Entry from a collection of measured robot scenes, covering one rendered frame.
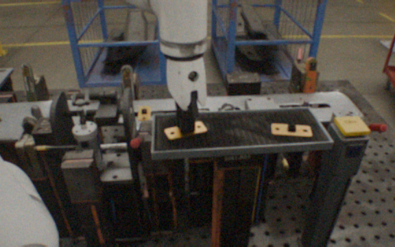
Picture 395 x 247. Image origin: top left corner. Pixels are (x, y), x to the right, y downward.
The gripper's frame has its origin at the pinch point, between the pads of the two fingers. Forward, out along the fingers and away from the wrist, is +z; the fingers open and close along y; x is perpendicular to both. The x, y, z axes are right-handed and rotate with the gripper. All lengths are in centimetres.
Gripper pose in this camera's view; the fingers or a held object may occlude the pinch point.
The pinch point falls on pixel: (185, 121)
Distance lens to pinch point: 70.0
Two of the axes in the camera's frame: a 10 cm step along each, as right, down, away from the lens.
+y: -3.9, -5.2, 7.6
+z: 0.0, 8.2, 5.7
